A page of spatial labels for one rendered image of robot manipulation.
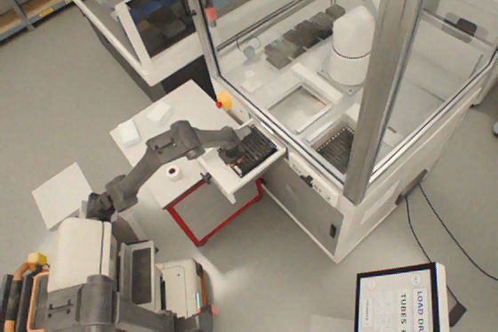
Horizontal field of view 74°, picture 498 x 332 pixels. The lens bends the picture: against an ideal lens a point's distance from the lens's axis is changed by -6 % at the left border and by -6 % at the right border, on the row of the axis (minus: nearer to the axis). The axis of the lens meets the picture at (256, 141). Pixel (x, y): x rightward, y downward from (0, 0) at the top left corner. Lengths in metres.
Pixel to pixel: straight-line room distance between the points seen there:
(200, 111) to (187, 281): 0.96
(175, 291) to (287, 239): 0.78
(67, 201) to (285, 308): 1.37
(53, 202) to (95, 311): 1.38
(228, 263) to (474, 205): 1.70
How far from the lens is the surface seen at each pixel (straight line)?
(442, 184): 2.72
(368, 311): 1.28
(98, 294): 0.74
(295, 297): 2.29
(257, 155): 1.62
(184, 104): 2.08
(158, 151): 0.96
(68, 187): 2.06
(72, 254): 1.10
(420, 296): 1.17
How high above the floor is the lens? 2.25
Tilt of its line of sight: 55 degrees down
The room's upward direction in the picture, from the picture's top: 11 degrees counter-clockwise
